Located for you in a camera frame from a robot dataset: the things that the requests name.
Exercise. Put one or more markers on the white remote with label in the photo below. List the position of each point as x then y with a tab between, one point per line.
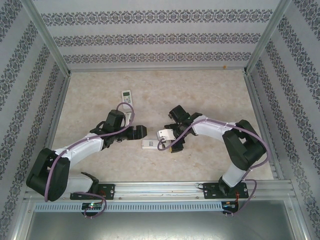
150	144

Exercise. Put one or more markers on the white remote with display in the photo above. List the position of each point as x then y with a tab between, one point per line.
127	97

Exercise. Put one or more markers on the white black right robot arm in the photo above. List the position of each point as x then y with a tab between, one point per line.
212	127

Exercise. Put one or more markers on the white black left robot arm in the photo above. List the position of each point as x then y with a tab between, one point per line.
82	146

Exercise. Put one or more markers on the small orange sticker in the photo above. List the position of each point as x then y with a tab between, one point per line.
225	66

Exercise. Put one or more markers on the grey metal panel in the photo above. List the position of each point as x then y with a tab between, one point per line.
160	226

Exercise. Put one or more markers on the small green circuit board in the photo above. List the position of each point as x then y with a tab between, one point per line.
228	204
92	206

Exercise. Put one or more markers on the wide aluminium base rail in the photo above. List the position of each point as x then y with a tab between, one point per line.
155	190

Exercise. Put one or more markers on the aluminium table edge rail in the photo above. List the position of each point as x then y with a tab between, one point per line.
58	112
259	112
150	68

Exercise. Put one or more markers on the aluminium frame corner post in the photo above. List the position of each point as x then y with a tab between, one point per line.
264	37
50	37

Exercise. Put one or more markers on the aluminium frame side rail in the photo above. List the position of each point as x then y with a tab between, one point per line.
298	217
23	217

